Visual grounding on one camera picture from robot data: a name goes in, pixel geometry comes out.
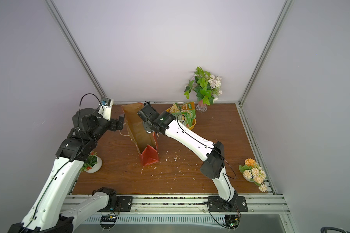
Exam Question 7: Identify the white pot red flowers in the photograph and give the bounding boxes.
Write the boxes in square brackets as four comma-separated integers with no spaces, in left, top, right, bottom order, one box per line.
[80,151,103,173]

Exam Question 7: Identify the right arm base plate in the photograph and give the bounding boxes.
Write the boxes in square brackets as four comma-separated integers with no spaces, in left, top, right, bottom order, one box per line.
[205,196,249,213]

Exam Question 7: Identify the orange flower bouquet pot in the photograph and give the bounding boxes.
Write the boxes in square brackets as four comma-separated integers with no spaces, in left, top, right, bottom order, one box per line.
[239,158,268,193]

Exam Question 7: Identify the green plant in pink vase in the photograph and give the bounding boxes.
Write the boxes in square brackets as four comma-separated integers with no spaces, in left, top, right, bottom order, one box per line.
[184,67,223,113]

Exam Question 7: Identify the yellow plastic tray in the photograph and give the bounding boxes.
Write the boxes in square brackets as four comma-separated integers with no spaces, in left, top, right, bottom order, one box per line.
[166,108,196,130]

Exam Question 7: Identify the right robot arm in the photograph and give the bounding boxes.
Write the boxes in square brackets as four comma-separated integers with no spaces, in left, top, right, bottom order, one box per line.
[137,102,238,212]

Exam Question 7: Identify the orange green mushroom soup packet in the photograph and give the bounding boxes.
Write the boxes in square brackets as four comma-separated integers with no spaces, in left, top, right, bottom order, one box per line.
[181,102,196,129]

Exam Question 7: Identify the yellow corn soup packet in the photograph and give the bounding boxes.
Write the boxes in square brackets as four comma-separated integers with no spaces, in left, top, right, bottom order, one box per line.
[169,103,182,114]

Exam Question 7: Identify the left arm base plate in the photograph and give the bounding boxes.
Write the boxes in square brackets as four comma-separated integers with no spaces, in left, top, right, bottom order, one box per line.
[98,196,133,212]

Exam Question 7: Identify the red paper bag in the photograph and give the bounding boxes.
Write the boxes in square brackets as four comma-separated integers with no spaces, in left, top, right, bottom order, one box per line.
[121,103,159,167]

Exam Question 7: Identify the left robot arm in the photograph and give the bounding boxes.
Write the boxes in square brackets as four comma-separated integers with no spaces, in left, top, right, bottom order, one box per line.
[8,107,125,233]

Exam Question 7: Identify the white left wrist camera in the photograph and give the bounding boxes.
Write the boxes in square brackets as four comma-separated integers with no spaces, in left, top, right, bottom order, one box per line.
[98,97,113,121]

